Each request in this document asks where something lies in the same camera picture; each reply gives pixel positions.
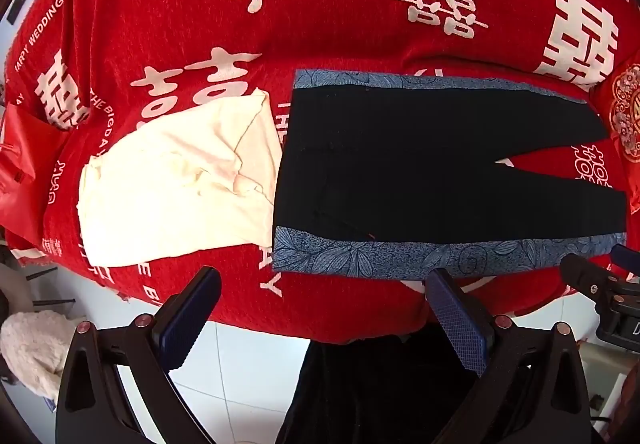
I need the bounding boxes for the red embroidered pillow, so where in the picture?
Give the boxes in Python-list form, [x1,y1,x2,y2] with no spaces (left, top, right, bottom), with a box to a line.
[589,61,639,215]

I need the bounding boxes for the red wedding bedspread white characters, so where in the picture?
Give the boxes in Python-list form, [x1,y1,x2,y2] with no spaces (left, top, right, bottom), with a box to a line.
[1,0,639,343]

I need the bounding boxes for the cream folded garment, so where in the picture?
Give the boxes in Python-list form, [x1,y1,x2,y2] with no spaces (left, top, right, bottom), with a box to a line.
[77,90,282,268]

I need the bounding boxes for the cream fluffy cushion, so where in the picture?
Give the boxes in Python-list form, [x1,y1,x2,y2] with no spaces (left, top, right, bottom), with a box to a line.
[1,310,84,403]

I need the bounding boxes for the black pants blue patterned trim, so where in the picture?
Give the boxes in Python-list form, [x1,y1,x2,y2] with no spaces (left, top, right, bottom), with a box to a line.
[272,70,629,281]

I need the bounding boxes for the operator black trousers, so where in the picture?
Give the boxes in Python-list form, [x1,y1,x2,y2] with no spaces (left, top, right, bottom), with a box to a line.
[276,323,478,444]

